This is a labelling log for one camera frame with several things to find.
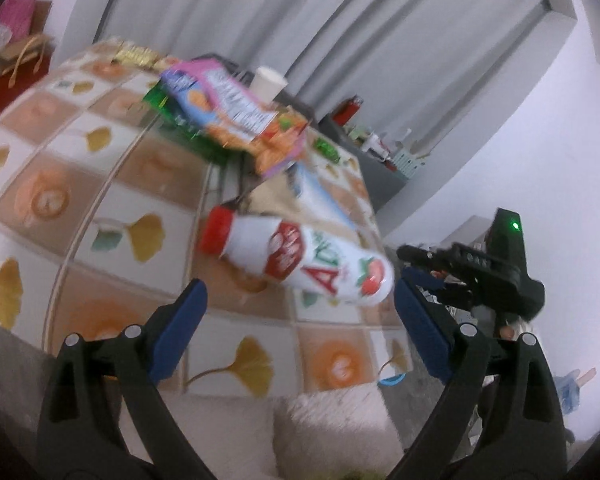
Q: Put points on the teal tissue box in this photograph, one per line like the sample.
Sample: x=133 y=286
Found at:
x=409 y=164

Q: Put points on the pink blue snack bag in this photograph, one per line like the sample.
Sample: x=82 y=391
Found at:
x=220 y=100

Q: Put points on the ginkgo leaf printed tablecloth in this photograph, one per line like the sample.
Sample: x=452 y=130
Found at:
x=80 y=200

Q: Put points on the blue plastic wastebasket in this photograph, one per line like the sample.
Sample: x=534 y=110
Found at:
x=395 y=379

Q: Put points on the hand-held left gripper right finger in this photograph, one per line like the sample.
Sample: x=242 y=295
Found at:
x=422 y=332

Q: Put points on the orange snack bag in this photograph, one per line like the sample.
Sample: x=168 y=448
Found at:
x=280 y=145

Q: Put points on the white paper cup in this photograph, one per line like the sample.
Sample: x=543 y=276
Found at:
x=267 y=85

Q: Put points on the red thermos bottle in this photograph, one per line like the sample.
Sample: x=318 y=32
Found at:
x=347 y=110

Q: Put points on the grey cabinet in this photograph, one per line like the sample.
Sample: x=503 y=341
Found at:
x=365 y=175

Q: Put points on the white strawberry drink bottle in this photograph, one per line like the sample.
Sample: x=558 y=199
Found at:
x=290 y=255

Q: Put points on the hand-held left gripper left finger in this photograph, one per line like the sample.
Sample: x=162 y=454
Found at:
x=177 y=332

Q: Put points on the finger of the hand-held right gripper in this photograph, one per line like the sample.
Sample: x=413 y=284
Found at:
x=445 y=257
x=435 y=285

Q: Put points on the grey curtain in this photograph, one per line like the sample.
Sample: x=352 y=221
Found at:
x=380 y=35

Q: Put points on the red gift bag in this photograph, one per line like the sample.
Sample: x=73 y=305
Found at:
x=15 y=80

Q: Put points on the pink plastic bag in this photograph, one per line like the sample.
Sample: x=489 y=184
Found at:
x=15 y=12

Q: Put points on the cardboard box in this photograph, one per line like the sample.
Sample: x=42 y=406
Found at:
x=41 y=17

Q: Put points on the green snack bag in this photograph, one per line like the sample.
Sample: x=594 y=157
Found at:
x=180 y=120

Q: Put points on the green candy wrapper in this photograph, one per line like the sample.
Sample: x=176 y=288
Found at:
x=326 y=150

